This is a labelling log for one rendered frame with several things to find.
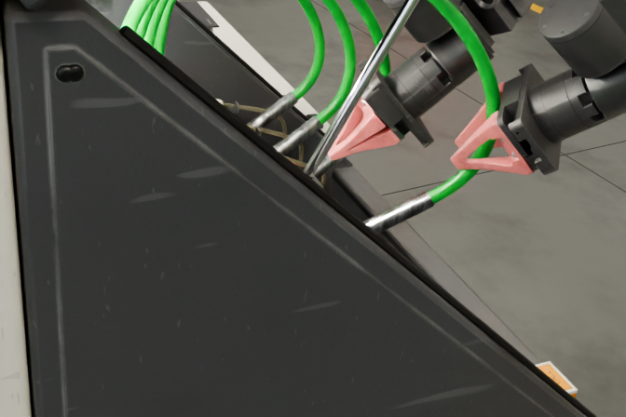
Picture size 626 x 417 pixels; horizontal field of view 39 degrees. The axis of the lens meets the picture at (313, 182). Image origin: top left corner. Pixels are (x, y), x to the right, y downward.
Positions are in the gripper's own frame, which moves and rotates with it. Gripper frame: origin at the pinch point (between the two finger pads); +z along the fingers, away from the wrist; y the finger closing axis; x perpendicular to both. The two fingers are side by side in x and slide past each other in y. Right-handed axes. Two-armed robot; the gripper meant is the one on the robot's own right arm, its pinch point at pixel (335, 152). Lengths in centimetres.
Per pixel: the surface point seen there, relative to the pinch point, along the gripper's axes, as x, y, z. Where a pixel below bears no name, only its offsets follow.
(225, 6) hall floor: -403, -100, 66
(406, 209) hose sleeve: 10.6, -4.6, -3.1
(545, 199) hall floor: -186, -174, -8
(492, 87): 11.3, 0.9, -17.3
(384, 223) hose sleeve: 10.4, -4.4, -0.4
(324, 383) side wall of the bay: 37.4, 6.1, 5.1
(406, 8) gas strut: 33.4, 22.6, -16.1
